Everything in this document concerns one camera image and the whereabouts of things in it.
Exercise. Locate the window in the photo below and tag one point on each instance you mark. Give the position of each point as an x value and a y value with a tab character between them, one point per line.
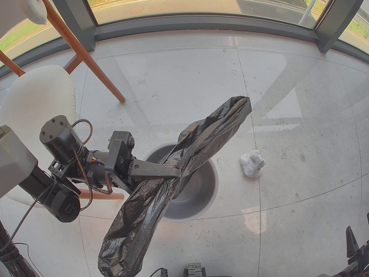
201	24

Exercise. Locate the white paper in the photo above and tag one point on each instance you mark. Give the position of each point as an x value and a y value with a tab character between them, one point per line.
252	164

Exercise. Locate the black plastic bag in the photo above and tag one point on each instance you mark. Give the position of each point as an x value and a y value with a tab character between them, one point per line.
207	137

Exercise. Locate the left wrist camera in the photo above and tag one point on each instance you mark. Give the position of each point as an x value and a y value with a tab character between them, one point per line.
118	154

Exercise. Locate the white cushioned wooden chair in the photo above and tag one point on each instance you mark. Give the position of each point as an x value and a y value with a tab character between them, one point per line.
43	91

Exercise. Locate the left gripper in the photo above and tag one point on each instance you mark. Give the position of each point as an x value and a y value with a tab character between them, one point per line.
98	169

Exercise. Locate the grey trash bin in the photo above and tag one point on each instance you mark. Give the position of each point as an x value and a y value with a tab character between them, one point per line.
199	189

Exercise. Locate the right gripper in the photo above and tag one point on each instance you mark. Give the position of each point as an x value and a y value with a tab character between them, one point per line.
360	257

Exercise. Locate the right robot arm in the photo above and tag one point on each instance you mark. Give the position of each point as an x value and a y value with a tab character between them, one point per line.
348	273

